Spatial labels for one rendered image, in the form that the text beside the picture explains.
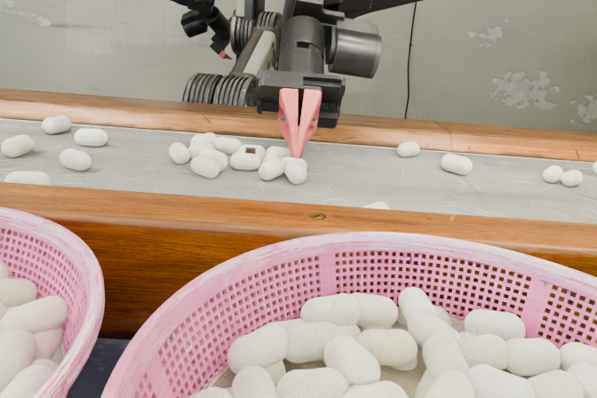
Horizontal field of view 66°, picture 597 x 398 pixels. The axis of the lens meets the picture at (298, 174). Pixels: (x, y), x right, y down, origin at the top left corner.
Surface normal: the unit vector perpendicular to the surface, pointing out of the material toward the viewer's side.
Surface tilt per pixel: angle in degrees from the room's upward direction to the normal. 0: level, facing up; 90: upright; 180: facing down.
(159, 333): 75
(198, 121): 45
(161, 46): 90
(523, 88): 90
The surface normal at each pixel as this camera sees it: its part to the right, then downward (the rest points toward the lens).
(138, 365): 0.98, -0.17
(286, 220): 0.07, -0.95
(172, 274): 0.00, 0.29
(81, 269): -0.75, -0.14
